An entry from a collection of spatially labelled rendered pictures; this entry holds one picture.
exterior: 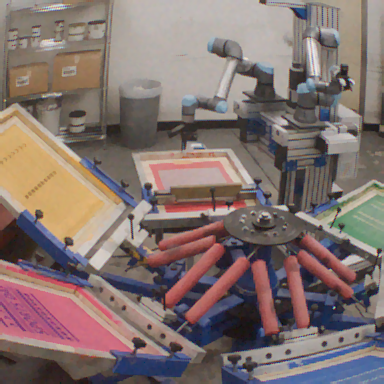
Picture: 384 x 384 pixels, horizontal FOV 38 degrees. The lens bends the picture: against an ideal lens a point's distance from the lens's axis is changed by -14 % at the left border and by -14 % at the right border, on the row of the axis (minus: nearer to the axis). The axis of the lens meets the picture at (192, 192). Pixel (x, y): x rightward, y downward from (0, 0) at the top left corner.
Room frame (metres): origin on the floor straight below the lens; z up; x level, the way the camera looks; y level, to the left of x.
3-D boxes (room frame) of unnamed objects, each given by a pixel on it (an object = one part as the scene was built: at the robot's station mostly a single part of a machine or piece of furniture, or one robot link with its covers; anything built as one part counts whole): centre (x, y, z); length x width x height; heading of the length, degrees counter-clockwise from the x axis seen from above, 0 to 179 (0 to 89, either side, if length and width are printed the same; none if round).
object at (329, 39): (3.41, -0.79, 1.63); 0.15 x 0.12 x 0.55; 90
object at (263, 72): (3.87, -0.44, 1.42); 0.13 x 0.12 x 0.14; 56
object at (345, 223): (2.62, -0.92, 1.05); 1.08 x 0.61 x 0.23; 133
